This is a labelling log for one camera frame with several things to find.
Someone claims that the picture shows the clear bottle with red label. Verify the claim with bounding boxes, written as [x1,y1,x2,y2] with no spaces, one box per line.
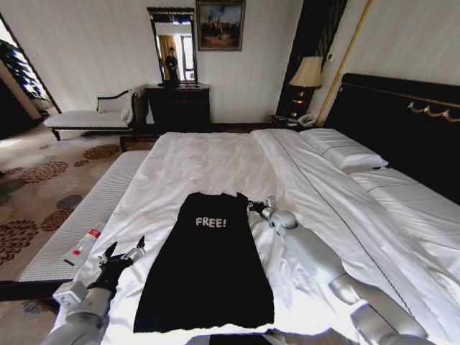
[63,220,106,268]

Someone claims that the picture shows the white pillow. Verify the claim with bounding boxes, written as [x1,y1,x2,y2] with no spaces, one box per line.
[299,128,390,172]

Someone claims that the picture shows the dark nightstand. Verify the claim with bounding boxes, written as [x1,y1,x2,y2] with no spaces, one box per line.
[270,114,324,132]

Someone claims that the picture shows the person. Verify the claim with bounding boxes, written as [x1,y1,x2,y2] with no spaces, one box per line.
[163,47,180,81]

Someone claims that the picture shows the white duvet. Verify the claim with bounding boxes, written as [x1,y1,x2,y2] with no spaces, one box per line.
[77,129,460,345]

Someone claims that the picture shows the dark framed wall mirror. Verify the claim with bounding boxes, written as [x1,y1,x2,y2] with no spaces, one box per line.
[146,6,199,86]

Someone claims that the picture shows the dark wooden dresser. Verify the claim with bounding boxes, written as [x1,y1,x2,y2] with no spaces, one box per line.
[144,83,211,127]

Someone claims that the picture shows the white telephone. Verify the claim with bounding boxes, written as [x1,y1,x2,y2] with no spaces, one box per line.
[294,112,319,128]

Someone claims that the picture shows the robot front dark panel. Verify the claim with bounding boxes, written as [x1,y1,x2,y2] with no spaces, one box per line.
[208,333,267,345]

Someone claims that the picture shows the white striped bed bench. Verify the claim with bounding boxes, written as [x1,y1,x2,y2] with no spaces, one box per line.
[0,134,159,300]

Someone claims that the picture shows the black headboard with gold trim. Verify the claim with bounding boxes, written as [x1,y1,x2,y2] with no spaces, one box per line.
[322,73,460,193]

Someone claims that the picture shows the black FREE print T-shirt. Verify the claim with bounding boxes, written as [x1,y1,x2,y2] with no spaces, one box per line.
[132,192,276,334]

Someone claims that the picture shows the table lamp with cream shade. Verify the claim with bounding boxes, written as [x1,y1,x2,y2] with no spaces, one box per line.
[287,55,324,116]

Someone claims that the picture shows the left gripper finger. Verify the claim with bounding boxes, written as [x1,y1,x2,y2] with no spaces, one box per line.
[97,241,119,264]
[125,235,146,261]

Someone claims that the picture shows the gold wall trim strip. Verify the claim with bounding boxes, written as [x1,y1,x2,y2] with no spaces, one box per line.
[317,0,373,118]

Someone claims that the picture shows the framed painting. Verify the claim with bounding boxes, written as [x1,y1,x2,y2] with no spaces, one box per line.
[195,0,247,52]

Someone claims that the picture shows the white chaise longue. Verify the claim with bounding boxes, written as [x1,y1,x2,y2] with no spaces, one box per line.
[42,89,140,142]

